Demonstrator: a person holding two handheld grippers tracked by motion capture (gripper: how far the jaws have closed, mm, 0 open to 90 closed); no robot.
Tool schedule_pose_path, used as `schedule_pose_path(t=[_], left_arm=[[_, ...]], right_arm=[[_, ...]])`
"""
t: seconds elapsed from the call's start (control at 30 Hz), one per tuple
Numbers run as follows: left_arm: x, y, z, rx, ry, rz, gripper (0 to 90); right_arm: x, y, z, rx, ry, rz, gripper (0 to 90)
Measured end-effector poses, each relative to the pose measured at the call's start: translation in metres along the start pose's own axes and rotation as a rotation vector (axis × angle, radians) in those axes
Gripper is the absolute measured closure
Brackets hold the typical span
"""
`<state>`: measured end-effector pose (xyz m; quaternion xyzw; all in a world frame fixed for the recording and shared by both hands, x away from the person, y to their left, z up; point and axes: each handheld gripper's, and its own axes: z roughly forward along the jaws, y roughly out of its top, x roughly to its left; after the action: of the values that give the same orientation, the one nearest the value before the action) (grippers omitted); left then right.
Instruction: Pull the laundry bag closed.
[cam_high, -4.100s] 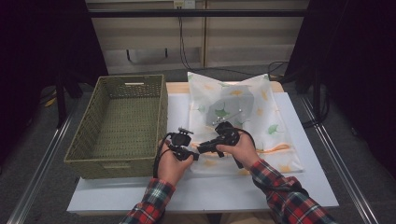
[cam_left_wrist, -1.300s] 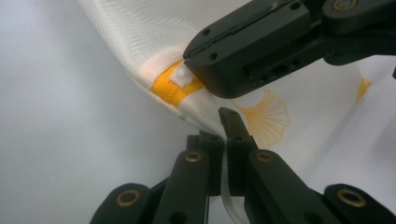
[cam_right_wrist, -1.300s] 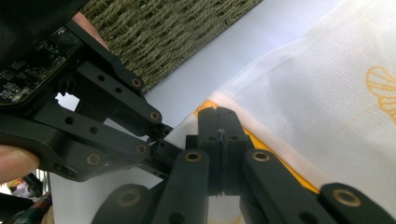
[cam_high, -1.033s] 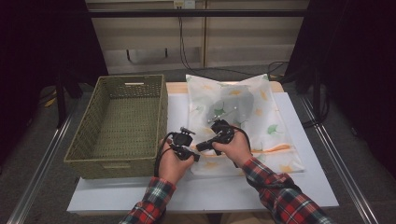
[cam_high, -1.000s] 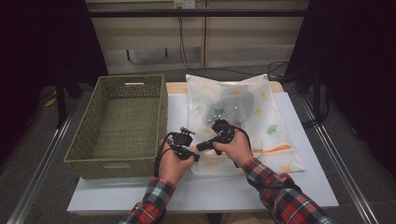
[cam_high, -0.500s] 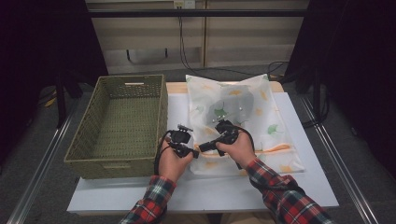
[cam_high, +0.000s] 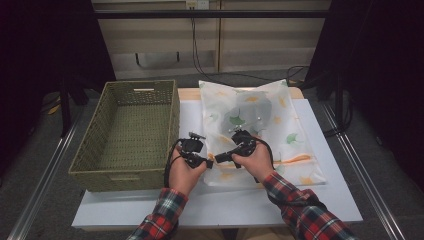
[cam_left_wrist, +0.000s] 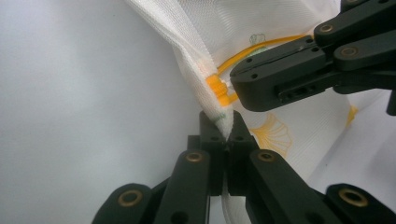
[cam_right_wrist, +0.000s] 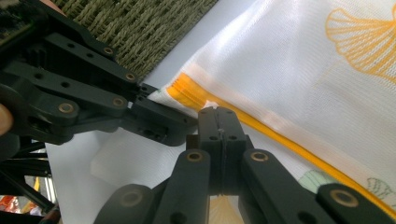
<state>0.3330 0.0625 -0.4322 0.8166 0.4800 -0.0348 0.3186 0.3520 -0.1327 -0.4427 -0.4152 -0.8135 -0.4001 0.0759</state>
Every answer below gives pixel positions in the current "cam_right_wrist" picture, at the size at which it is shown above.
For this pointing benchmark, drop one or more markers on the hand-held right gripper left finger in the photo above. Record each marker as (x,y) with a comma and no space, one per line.
(211,133)

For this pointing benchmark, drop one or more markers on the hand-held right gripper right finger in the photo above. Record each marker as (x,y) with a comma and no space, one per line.
(232,133)

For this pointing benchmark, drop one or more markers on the green woven basket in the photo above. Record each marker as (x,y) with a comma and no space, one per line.
(140,28)

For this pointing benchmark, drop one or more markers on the white leaf-print mesh laundry bag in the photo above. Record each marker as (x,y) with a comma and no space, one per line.
(280,77)

